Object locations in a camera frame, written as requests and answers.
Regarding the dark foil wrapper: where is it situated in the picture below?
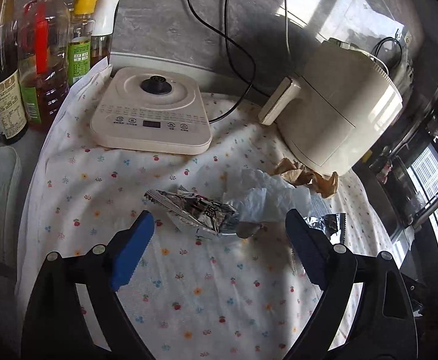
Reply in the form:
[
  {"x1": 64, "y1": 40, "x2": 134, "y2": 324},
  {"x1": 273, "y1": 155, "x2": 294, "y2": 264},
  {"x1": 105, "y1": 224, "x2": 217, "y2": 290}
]
[{"x1": 304, "y1": 213, "x2": 347, "y2": 245}]

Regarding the silver foil snack wrapper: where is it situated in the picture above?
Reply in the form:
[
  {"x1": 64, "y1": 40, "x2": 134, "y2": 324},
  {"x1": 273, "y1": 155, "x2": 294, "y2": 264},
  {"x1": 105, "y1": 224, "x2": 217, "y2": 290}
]
[{"x1": 143, "y1": 184, "x2": 263, "y2": 240}]

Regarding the white plastic wrapper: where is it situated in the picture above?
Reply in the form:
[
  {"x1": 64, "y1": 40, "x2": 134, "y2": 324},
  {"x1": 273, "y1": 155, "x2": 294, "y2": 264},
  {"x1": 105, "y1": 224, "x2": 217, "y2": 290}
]
[{"x1": 222, "y1": 169, "x2": 332, "y2": 223}]

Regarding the crumpled brown paper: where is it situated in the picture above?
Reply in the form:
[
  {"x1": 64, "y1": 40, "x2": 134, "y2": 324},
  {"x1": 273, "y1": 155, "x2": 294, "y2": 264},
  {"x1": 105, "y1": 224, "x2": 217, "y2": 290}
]
[{"x1": 271, "y1": 158, "x2": 339, "y2": 199}]

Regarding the floral white tablecloth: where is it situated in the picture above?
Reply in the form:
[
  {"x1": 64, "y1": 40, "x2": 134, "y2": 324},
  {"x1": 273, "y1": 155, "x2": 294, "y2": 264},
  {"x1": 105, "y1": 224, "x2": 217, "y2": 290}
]
[{"x1": 15, "y1": 65, "x2": 392, "y2": 360}]

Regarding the cream air fryer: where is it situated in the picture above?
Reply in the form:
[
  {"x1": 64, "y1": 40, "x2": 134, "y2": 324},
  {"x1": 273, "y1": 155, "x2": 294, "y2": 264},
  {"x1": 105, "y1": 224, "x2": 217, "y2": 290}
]
[{"x1": 258, "y1": 38, "x2": 403, "y2": 176}]

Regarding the cream induction cooker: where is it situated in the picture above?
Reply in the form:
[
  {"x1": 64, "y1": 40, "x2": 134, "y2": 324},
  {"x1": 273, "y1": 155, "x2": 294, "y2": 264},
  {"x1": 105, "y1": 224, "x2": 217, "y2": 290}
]
[{"x1": 90, "y1": 67, "x2": 212, "y2": 155}]

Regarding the dark sauce bottle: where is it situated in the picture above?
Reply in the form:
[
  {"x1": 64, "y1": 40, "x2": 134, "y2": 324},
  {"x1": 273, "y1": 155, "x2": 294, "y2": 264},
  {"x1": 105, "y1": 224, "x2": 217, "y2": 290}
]
[{"x1": 0, "y1": 0, "x2": 28, "y2": 145}]

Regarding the red cap oil bottle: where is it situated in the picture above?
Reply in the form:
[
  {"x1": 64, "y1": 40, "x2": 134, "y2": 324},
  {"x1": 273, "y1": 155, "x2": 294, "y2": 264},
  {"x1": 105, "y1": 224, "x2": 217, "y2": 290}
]
[{"x1": 18, "y1": 0, "x2": 70, "y2": 132}]

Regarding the yellow cap green label bottle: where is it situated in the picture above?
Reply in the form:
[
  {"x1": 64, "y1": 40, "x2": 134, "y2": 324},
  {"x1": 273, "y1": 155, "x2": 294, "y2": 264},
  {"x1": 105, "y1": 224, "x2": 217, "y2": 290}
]
[{"x1": 68, "y1": 0, "x2": 98, "y2": 86}]

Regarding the white top spray bottle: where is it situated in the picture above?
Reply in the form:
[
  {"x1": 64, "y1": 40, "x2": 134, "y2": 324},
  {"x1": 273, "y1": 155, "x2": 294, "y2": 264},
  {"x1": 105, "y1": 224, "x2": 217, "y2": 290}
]
[{"x1": 90, "y1": 0, "x2": 119, "y2": 67}]

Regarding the black power cable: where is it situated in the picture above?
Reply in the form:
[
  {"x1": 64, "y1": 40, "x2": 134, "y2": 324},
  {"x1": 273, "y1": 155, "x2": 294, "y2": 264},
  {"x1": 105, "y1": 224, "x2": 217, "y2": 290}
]
[{"x1": 185, "y1": 0, "x2": 270, "y2": 125}]

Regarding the white charging cable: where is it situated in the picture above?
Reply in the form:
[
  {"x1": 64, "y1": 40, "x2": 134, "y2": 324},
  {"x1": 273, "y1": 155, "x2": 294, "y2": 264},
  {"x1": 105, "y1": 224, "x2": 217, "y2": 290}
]
[{"x1": 280, "y1": 0, "x2": 293, "y2": 59}]

